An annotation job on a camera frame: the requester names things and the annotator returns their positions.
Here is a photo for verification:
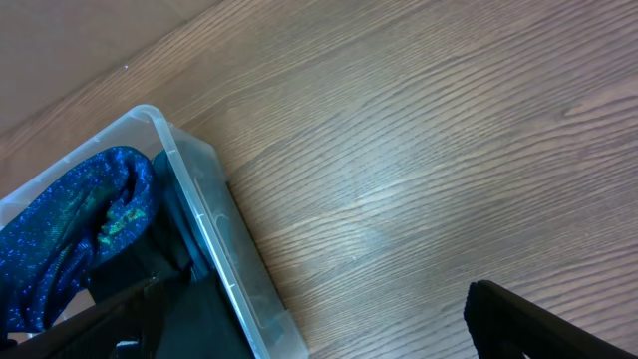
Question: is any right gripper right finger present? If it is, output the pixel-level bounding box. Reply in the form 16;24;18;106
464;280;636;359

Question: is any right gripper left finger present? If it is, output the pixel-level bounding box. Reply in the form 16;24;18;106
1;279;167;359

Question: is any long black garment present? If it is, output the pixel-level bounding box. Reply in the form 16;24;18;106
89;152;253;359

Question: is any shiny blue green garment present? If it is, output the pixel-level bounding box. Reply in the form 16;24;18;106
1;146;161;336

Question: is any clear plastic storage container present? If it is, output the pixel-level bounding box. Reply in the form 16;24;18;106
1;105;309;358

